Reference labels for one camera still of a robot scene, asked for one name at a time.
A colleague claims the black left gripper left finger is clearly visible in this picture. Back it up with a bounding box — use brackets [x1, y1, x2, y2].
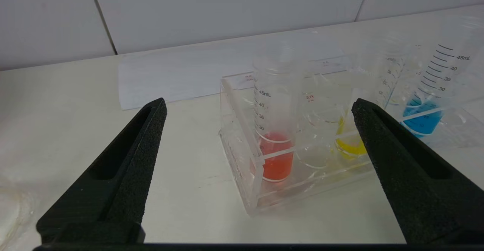
[36, 98, 168, 244]

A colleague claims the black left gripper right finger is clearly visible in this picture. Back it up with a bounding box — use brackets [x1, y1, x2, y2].
[352, 98, 484, 244]

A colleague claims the test tube with red pigment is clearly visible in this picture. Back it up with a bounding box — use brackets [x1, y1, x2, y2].
[253, 49, 304, 183]

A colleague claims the test tube with blue pigment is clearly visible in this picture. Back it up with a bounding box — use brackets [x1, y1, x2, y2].
[400, 17, 481, 138]

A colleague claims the test tube with yellow pigment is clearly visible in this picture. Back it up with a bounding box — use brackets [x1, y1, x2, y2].
[335, 43, 408, 160]

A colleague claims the clear acrylic test tube rack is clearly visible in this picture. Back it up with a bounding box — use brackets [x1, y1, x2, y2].
[219, 70, 484, 217]

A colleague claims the white paper sheet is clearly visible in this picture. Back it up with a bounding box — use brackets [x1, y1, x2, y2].
[118, 49, 352, 111]

